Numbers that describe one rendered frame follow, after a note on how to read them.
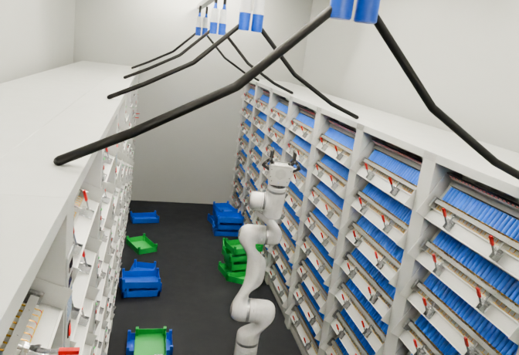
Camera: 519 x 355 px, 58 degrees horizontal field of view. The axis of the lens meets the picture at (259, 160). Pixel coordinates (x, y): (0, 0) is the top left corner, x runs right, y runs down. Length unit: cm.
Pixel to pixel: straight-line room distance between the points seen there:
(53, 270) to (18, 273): 37
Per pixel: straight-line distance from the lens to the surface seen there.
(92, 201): 176
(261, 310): 249
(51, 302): 113
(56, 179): 115
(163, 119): 122
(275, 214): 207
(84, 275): 167
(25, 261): 77
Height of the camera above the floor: 203
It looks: 13 degrees down
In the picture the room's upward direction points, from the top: 7 degrees clockwise
